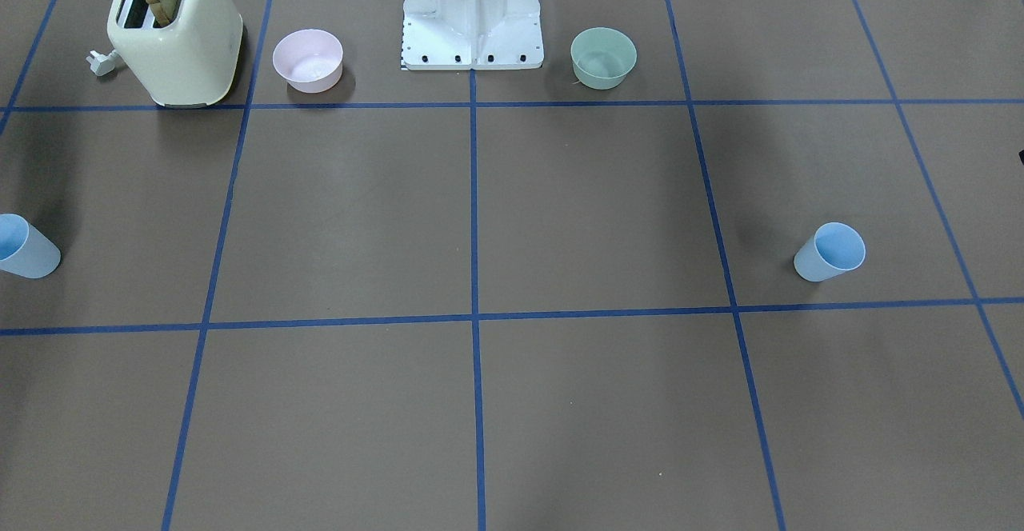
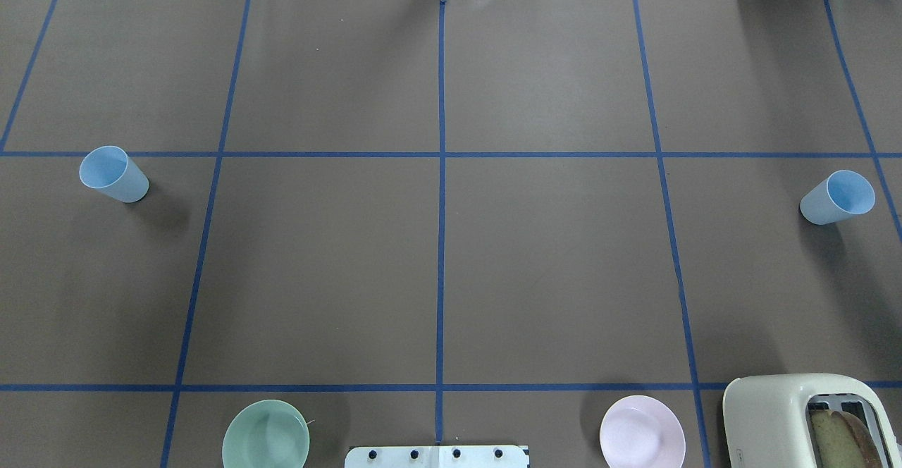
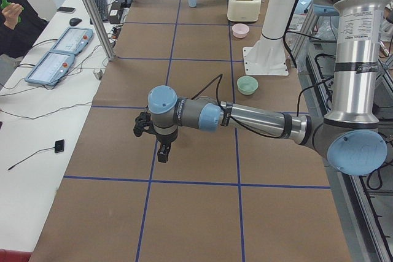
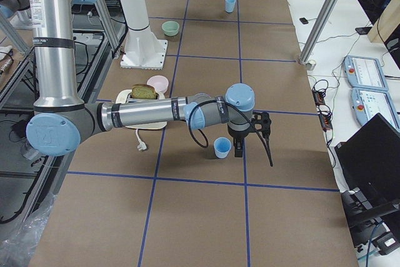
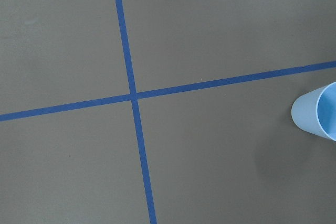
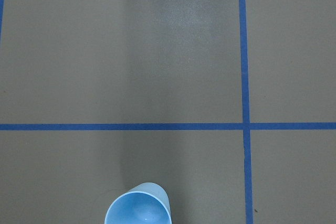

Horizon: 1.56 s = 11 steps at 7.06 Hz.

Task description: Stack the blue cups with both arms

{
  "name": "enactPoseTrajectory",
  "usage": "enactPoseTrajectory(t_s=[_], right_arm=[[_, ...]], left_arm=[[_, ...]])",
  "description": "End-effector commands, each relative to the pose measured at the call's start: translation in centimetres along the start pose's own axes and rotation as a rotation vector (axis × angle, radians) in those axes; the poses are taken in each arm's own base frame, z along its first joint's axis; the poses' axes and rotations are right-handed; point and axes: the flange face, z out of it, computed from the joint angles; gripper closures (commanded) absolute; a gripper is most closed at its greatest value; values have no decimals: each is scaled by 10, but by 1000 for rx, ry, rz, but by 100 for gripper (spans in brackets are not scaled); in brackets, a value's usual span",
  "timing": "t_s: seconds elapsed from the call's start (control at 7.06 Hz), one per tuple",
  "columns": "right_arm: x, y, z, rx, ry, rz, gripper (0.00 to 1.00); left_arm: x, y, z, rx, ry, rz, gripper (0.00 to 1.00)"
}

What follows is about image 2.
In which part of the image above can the green bowl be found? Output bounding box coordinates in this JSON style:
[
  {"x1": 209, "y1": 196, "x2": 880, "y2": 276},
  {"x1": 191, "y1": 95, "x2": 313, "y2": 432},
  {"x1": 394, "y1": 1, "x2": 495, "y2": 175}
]
[{"x1": 221, "y1": 400, "x2": 311, "y2": 467}]

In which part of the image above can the pink bowl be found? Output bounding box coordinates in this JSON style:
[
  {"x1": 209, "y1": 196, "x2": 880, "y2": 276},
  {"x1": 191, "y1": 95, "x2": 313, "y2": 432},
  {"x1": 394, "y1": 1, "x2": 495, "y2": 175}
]
[{"x1": 598, "y1": 395, "x2": 686, "y2": 467}]

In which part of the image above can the light blue cup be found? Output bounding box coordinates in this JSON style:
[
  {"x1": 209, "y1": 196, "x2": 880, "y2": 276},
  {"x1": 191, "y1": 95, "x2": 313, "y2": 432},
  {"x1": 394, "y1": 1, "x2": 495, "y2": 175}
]
[
  {"x1": 799, "y1": 170, "x2": 876, "y2": 225},
  {"x1": 78, "y1": 146, "x2": 149, "y2": 204}
]

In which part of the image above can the cream toaster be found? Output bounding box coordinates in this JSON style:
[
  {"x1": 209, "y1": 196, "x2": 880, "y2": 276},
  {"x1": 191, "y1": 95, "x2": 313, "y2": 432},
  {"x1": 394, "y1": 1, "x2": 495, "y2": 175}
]
[{"x1": 722, "y1": 373, "x2": 900, "y2": 467}]

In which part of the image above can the toast slice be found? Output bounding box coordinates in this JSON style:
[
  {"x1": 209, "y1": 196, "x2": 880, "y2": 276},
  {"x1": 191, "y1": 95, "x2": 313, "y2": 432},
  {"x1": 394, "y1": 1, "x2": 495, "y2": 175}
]
[{"x1": 809, "y1": 409, "x2": 883, "y2": 467}]

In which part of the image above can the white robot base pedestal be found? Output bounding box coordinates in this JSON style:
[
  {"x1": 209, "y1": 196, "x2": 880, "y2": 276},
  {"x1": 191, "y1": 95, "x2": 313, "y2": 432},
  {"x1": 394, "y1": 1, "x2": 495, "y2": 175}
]
[{"x1": 344, "y1": 445, "x2": 531, "y2": 467}]

